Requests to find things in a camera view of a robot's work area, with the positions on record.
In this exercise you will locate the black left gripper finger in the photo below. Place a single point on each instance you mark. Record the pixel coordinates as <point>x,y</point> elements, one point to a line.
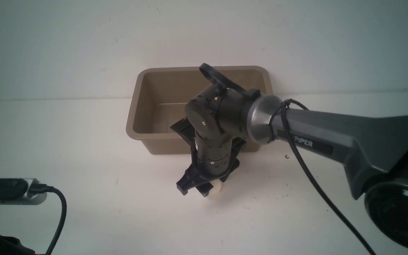
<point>191,179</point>

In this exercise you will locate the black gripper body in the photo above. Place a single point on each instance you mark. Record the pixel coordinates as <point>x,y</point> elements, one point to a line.
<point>214,159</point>

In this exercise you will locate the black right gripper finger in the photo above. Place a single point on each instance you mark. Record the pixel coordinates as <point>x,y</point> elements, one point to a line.
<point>205,188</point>

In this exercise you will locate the white table-tennis ball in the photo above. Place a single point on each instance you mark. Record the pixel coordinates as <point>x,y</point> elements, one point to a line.
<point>216,186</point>

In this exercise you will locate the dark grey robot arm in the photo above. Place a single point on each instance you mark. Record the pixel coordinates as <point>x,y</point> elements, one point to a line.
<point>372,151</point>

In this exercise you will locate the brown plastic bin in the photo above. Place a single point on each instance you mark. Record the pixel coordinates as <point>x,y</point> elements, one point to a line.
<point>161,95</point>

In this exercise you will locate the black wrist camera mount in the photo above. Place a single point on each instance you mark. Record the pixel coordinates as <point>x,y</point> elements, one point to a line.
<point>201,143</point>

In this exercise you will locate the silver camera on left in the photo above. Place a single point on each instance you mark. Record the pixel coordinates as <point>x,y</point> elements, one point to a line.
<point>15,191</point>

